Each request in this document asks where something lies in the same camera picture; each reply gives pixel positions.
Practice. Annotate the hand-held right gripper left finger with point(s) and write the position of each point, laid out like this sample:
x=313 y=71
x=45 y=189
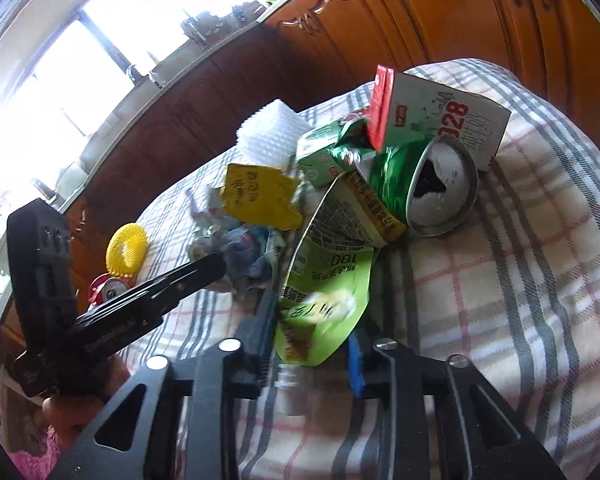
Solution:
x=266 y=322

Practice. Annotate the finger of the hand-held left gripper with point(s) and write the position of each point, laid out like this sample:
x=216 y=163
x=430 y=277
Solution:
x=130 y=305
x=195 y=271

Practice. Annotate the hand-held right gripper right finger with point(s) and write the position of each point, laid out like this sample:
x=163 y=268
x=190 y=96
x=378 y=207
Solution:
x=358 y=366

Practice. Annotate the green snack packet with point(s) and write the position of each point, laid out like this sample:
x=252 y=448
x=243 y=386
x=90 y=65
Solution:
x=325 y=305

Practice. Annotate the white foam fruit net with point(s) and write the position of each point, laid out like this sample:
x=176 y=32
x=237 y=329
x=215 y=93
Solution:
x=275 y=130

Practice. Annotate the green drink carton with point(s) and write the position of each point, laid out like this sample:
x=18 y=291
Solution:
x=314 y=156

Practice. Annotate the crushed green drink can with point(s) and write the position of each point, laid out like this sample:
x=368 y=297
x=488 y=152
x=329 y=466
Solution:
x=430 y=190

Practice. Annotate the person's left hand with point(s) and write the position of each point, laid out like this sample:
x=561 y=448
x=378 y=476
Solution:
x=70 y=420

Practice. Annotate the red drink can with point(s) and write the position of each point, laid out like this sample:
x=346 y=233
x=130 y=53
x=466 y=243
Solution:
x=105 y=289

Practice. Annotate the crumpled clear plastic wrapper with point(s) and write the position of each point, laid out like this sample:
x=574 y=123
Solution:
x=240 y=247

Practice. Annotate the small white bottle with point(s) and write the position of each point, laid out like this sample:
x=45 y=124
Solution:
x=291 y=392

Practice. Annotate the torn yellow paper piece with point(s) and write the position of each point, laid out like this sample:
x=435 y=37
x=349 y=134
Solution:
x=260 y=195

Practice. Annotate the plaid blanket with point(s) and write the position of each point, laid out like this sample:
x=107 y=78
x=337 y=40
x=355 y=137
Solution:
x=480 y=310

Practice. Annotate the kitchen window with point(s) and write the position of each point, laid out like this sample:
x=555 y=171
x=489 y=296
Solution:
x=45 y=70

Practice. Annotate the white box with red flap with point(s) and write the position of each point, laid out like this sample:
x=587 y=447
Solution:
x=430 y=105

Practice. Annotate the wooden kitchen cabinet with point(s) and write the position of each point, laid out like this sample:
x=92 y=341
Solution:
x=430 y=15

